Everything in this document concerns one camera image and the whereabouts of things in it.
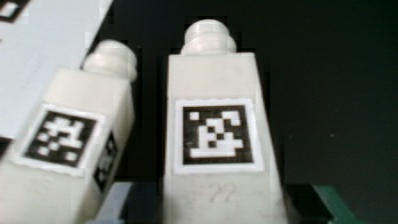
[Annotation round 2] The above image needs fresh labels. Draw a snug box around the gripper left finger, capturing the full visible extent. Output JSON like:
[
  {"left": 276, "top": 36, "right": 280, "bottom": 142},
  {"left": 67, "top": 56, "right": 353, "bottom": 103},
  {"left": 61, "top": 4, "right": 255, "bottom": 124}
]
[{"left": 99, "top": 182, "right": 157, "bottom": 224}]

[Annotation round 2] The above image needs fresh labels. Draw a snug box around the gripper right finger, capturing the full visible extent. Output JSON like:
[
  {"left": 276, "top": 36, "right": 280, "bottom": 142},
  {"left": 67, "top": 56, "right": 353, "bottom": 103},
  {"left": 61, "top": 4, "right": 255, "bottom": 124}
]
[{"left": 284, "top": 184, "right": 363, "bottom": 224}]

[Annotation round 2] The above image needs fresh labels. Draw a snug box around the white leg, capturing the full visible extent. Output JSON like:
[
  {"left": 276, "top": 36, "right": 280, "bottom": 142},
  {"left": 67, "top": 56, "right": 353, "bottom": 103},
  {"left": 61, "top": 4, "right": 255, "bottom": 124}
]
[
  {"left": 163, "top": 19, "right": 287, "bottom": 224},
  {"left": 0, "top": 40, "right": 136, "bottom": 224}
]

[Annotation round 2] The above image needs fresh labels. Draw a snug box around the white marker board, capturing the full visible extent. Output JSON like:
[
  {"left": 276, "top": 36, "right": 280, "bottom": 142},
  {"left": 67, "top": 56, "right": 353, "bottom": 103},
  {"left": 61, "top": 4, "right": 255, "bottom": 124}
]
[{"left": 0, "top": 0, "right": 113, "bottom": 139}]

